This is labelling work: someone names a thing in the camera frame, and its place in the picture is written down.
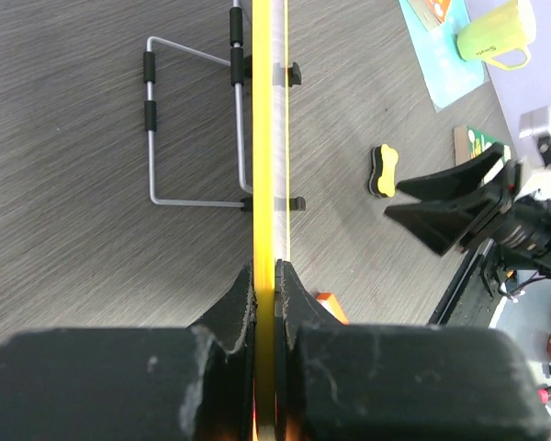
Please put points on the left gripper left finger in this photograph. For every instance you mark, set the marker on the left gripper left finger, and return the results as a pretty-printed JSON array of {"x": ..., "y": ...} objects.
[{"x": 119, "y": 381}]

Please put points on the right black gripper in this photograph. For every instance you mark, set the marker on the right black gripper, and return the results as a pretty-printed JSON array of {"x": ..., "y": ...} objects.
[{"x": 481, "y": 199}]

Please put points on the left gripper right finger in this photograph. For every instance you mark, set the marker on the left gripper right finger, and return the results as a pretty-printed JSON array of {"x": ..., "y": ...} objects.
[{"x": 337, "y": 381}]

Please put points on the yellow black eraser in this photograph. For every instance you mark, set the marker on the yellow black eraser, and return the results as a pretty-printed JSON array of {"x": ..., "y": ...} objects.
[{"x": 384, "y": 160}]

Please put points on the yellow framed whiteboard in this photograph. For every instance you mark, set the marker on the yellow framed whiteboard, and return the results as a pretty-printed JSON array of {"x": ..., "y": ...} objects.
[{"x": 261, "y": 76}]

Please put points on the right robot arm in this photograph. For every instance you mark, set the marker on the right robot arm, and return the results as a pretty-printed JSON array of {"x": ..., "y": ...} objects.
[{"x": 546, "y": 184}]

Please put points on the green packaged book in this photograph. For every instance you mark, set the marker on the green packaged book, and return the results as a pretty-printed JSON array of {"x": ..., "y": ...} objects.
[{"x": 470, "y": 143}]

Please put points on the orange plastic board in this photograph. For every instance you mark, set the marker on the orange plastic board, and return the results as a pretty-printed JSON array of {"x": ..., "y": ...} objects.
[{"x": 329, "y": 302}]

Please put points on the teal silicone mat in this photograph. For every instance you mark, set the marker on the teal silicone mat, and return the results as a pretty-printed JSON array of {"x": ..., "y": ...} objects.
[{"x": 446, "y": 75}]

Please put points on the yellow-green paper cup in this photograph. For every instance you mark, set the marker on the yellow-green paper cup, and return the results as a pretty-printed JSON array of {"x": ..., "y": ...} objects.
[{"x": 506, "y": 28}]

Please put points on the orange toy box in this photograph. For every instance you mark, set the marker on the orange toy box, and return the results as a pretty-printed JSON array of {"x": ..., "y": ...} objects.
[{"x": 431, "y": 13}]

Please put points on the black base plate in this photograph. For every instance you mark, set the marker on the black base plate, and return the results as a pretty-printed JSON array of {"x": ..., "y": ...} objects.
[{"x": 475, "y": 292}]

